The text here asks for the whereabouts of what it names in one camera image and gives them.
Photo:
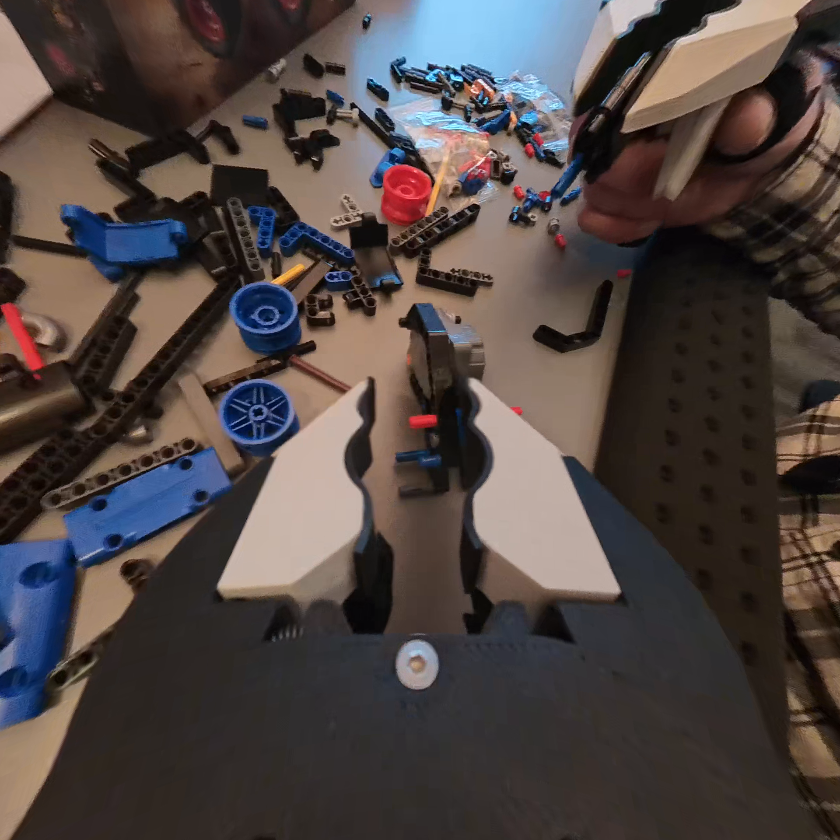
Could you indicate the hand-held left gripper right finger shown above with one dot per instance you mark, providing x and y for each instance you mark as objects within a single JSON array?
[{"x": 538, "y": 525}]

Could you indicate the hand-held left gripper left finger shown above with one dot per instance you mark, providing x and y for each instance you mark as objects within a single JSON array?
[{"x": 302, "y": 525}]

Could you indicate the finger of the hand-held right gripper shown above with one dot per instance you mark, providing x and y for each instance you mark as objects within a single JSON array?
[
  {"x": 709, "y": 72},
  {"x": 610, "y": 33}
]

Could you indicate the black connector piece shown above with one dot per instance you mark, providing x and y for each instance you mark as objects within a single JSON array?
[{"x": 604, "y": 131}]

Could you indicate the black blue brick frame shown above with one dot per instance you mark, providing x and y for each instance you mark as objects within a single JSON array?
[{"x": 449, "y": 446}]

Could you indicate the black elbow connector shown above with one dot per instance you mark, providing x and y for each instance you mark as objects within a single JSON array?
[{"x": 220, "y": 131}]

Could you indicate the person's right forearm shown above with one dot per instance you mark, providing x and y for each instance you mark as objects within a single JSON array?
[{"x": 800, "y": 216}]

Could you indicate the grey desk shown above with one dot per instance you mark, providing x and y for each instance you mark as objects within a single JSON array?
[{"x": 538, "y": 39}]

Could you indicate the person's right hand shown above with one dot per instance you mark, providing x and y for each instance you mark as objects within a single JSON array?
[{"x": 623, "y": 210}]

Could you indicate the blue wheel rim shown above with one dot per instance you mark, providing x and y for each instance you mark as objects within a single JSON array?
[
  {"x": 259, "y": 417},
  {"x": 266, "y": 318}
]

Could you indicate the grey flat plate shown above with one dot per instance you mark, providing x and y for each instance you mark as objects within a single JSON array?
[{"x": 210, "y": 426}]

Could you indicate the brown axle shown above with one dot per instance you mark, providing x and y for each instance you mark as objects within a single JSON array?
[{"x": 321, "y": 374}]

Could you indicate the blue flat holed panel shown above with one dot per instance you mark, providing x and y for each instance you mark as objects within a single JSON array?
[{"x": 144, "y": 512}]

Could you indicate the black thin beam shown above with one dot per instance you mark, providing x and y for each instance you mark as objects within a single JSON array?
[{"x": 256, "y": 371}]

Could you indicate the scattered red blue pins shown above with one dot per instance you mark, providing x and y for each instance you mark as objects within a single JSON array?
[{"x": 535, "y": 200}]

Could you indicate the pile of small connector pins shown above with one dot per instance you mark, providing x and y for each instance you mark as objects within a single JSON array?
[{"x": 426, "y": 75}]

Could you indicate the grey long beam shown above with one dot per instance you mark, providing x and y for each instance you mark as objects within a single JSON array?
[{"x": 118, "y": 472}]

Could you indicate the clear plastic parts bag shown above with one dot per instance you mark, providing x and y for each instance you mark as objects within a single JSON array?
[{"x": 446, "y": 131}]

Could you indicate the black small connector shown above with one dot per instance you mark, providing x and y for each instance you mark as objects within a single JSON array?
[{"x": 318, "y": 312}]

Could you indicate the long black holed beam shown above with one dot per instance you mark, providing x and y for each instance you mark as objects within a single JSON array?
[{"x": 98, "y": 433}]

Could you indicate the yellow long axle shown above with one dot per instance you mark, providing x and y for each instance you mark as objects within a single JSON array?
[{"x": 436, "y": 187}]

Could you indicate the black cross connector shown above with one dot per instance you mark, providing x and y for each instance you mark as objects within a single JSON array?
[{"x": 361, "y": 295}]

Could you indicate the black thin rod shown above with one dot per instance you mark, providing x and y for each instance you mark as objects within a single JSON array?
[{"x": 384, "y": 124}]

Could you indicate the blue small connector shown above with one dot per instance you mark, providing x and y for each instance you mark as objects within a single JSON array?
[{"x": 338, "y": 280}]

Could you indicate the black straight beam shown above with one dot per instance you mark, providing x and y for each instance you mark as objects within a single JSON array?
[
  {"x": 453, "y": 226},
  {"x": 420, "y": 229}
]

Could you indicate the blue mudguard piece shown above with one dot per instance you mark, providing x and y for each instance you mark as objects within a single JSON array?
[{"x": 384, "y": 164}]

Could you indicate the red wheel rim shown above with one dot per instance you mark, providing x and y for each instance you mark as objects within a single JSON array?
[{"x": 403, "y": 193}]

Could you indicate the black sloped panel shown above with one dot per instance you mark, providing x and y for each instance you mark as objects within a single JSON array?
[{"x": 377, "y": 259}]

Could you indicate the person's plaid shirt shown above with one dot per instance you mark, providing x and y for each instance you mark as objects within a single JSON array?
[{"x": 814, "y": 558}]

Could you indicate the grey white axle connector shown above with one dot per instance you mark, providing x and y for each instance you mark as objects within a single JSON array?
[{"x": 342, "y": 115}]

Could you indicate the blue angle beam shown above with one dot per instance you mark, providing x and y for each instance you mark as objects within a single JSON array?
[
  {"x": 315, "y": 239},
  {"x": 262, "y": 226}
]

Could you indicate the blue curved panel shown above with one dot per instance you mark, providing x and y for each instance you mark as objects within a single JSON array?
[{"x": 33, "y": 623}]

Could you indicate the dark grey holed beam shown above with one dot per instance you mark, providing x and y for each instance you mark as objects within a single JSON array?
[{"x": 246, "y": 243}]

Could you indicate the black curved panel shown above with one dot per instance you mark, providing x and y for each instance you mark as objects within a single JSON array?
[{"x": 39, "y": 407}]

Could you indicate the light grey angle connector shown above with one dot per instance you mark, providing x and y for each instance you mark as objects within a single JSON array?
[{"x": 348, "y": 213}]

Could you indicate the black angled connector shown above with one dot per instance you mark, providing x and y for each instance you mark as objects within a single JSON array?
[
  {"x": 298, "y": 108},
  {"x": 315, "y": 144}
]

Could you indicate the blue hinged fender panel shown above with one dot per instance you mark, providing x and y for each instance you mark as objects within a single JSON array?
[{"x": 131, "y": 239}]

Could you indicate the white small bushing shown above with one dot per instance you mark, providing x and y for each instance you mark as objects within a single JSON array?
[{"x": 276, "y": 70}]

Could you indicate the red axle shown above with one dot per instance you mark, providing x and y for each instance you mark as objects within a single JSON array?
[{"x": 19, "y": 334}]

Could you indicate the black square flat panel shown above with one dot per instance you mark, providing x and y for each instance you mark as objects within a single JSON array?
[{"x": 239, "y": 184}]

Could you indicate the heap of black beams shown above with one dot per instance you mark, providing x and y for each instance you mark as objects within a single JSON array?
[{"x": 157, "y": 200}]

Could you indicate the blue small pin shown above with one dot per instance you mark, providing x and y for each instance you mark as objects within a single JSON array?
[{"x": 254, "y": 121}]

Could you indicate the black short beam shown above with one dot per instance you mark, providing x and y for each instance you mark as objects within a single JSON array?
[{"x": 164, "y": 148}]

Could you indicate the toy truck box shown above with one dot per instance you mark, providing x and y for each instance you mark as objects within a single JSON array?
[{"x": 164, "y": 65}]

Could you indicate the white rounded board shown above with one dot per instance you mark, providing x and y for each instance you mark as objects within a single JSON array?
[{"x": 19, "y": 79}]

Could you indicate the black rectangular frame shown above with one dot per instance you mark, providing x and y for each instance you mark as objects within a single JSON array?
[{"x": 6, "y": 216}]

